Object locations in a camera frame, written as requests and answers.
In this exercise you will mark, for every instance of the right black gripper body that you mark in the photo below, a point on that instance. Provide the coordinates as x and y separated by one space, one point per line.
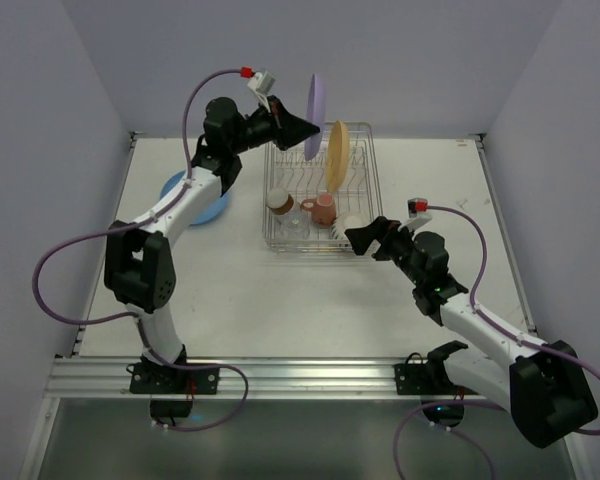
381 237

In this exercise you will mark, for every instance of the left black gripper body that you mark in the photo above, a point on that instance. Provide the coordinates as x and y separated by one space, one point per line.
278 123

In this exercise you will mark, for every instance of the purple plate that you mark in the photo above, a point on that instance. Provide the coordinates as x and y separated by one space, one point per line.
315 114

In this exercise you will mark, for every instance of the yellow plate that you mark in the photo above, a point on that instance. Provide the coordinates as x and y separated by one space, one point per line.
337 158

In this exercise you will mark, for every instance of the white brown mug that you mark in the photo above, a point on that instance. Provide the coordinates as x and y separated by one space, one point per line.
280 202

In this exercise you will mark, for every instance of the blue plate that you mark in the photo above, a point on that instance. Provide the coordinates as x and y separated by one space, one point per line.
210 213

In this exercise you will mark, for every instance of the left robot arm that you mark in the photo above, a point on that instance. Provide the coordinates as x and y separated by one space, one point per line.
139 266

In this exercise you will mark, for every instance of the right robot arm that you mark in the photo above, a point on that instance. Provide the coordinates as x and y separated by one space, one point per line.
538 384

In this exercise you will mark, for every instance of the white blue striped bowl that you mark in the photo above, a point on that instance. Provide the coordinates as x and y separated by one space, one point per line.
345 221

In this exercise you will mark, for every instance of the pink dotted mug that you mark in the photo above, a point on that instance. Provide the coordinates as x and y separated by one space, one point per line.
322 209

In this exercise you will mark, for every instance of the clear glass cup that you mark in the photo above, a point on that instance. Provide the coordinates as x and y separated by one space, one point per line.
295 225

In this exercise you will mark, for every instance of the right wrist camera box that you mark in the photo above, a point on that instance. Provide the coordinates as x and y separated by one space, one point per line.
418 214

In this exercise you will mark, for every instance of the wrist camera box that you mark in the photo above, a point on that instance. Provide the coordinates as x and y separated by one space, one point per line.
418 214
260 84

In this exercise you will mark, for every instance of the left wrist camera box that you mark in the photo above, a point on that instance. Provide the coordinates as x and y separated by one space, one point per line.
260 84

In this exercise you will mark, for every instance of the wire dish rack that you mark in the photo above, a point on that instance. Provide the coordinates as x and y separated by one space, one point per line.
360 191

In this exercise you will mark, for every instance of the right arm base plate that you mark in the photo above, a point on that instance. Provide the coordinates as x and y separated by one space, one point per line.
425 376

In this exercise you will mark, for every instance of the aluminium mounting rail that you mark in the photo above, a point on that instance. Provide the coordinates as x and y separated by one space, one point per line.
269 379

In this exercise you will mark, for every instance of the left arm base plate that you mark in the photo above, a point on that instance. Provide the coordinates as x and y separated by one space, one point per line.
149 378

